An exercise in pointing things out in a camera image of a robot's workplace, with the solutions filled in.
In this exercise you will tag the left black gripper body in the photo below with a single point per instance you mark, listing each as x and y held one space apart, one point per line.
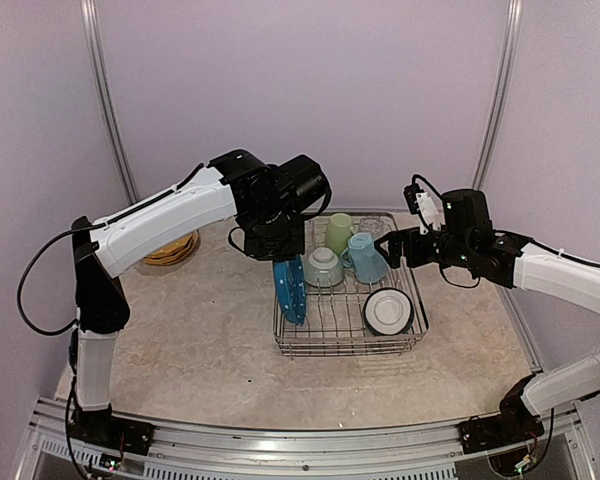
272 237

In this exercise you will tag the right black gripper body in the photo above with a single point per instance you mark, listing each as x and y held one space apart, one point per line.
417 256

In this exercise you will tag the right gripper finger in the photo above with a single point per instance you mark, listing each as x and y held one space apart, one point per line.
391 256
390 238

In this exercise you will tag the blue dotted plate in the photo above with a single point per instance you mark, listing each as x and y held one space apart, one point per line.
291 289

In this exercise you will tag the large yellow dotted plate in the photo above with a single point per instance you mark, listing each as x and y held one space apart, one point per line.
172 259

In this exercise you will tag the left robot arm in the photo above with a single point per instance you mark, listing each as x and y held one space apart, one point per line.
269 204

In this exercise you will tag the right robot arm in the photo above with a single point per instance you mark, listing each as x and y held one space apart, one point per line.
459 233

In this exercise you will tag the clear glass tumbler right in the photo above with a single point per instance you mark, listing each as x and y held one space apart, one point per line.
372 225

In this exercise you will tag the clear glass tumbler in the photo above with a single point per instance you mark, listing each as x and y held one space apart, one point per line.
310 236
372 225

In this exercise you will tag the light blue mug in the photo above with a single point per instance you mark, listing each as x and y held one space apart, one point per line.
361 256

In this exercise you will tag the clear glass tumbler left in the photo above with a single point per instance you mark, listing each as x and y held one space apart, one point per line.
310 236

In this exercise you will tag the green mug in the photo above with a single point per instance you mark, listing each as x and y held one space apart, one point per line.
339 229

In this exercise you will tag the black rimmed white bowl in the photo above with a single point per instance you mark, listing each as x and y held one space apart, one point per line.
388 312

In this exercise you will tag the green grid pattern bowl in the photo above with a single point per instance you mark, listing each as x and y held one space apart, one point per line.
323 268

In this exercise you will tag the beige floral plate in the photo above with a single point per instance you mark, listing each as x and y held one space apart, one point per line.
192 255

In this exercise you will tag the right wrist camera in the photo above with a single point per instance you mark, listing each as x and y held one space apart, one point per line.
420 197

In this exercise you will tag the metal wire dish rack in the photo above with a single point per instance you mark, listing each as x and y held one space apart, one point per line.
334 325

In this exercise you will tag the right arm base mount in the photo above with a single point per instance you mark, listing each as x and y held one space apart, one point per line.
478 434

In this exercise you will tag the aluminium front rail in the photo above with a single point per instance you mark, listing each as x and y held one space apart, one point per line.
182 450

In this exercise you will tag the right aluminium corner post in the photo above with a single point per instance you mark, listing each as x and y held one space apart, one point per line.
502 82

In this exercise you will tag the aluminium corner post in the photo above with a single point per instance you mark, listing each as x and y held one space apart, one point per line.
95 50
502 82

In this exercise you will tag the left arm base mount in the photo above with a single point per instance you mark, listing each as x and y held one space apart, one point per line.
103 428

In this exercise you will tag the left aluminium corner post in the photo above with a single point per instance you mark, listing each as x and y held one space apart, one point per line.
95 50

